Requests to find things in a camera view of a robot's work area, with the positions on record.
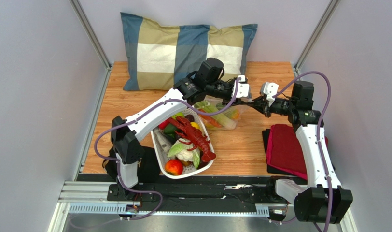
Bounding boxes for green orange mango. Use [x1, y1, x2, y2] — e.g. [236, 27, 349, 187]
[229, 109, 241, 120]

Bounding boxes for clear pink zip top bag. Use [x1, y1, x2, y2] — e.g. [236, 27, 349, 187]
[193, 98, 248, 131]

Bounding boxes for green celery stalk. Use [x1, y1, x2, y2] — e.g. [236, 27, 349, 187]
[195, 100, 237, 129]

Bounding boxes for orange carrot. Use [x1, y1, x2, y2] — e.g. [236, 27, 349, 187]
[199, 114, 222, 129]

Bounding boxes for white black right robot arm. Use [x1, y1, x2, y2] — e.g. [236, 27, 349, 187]
[249, 81, 353, 224]

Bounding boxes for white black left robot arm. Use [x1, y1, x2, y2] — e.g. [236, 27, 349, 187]
[111, 58, 250, 188]

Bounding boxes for dark purple fruit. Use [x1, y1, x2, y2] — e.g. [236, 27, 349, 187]
[185, 114, 195, 122]

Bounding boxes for yellow bell pepper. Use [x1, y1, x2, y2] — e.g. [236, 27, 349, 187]
[191, 122, 200, 130]

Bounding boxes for green pear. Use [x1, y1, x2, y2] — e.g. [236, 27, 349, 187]
[171, 112, 185, 119]

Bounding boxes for red toy lobster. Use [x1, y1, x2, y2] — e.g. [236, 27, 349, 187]
[167, 116, 216, 163]

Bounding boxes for red apple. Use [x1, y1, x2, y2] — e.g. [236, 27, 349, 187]
[158, 120, 169, 130]

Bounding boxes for green cabbage leaf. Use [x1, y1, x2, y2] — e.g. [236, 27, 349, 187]
[167, 140, 189, 159]

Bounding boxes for checkered blue beige pillow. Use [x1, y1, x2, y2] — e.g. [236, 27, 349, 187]
[120, 13, 258, 91]

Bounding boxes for white cauliflower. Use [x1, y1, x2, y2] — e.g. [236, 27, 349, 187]
[175, 139, 200, 162]

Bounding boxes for grey toy fish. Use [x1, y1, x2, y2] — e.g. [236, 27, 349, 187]
[153, 129, 175, 155]

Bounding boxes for white plastic basket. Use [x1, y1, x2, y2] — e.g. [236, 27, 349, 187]
[151, 109, 216, 179]

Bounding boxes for small orange fruit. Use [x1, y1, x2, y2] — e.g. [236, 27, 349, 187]
[165, 159, 183, 176]

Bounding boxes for black cap with logo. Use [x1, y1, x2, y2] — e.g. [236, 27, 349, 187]
[102, 146, 160, 183]

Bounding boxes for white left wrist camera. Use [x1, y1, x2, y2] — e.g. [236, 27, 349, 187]
[236, 75, 251, 98]

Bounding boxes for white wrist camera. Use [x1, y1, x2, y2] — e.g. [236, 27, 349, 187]
[236, 75, 251, 98]
[260, 82, 279, 106]

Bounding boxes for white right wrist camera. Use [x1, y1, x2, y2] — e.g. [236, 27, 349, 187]
[260, 82, 279, 106]

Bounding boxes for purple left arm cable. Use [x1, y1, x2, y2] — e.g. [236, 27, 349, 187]
[94, 76, 242, 221]

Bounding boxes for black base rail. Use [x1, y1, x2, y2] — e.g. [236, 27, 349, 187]
[59, 174, 299, 223]

